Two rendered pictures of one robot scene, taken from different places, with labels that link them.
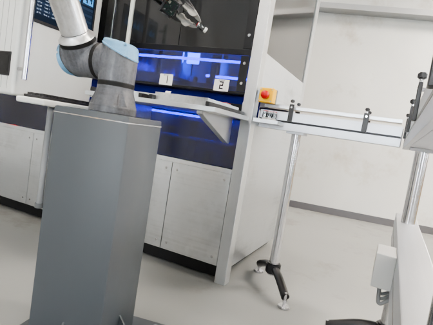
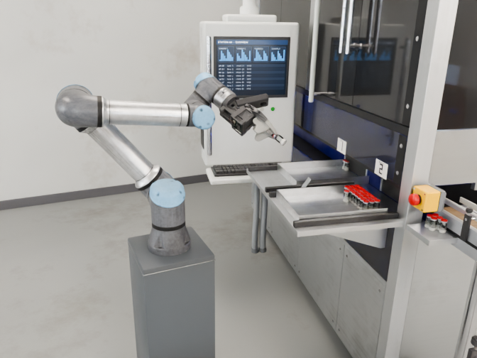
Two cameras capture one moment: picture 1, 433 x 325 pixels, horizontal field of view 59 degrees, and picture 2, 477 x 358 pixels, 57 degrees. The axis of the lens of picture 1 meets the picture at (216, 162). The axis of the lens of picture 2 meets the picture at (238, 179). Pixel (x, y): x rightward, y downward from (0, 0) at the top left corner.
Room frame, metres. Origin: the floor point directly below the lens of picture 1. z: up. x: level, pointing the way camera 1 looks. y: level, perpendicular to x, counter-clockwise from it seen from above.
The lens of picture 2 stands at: (0.58, -0.88, 1.53)
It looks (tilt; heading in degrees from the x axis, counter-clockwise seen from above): 19 degrees down; 52
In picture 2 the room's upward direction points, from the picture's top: 1 degrees clockwise
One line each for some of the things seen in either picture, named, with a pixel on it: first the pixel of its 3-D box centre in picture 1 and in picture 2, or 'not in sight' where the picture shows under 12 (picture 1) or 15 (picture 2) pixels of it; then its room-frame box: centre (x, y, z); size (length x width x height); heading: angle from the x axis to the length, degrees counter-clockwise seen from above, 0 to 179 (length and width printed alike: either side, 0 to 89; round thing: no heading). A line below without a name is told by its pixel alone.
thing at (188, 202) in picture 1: (134, 164); (370, 211); (2.80, 0.59, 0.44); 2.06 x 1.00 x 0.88; 65
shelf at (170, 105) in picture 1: (173, 106); (321, 192); (1.92, 0.26, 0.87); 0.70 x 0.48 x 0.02; 65
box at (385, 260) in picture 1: (383, 265); not in sight; (1.01, -0.49, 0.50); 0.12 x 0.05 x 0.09; 155
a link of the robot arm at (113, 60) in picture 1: (117, 61); (167, 201); (1.24, 0.37, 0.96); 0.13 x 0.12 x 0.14; 71
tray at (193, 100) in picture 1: (199, 104); (329, 202); (1.81, 0.12, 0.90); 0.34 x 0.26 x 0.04; 155
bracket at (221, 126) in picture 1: (214, 128); (344, 234); (1.81, 0.04, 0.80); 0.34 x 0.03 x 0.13; 155
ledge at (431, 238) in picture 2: (269, 122); (434, 232); (1.95, -0.23, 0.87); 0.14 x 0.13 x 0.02; 155
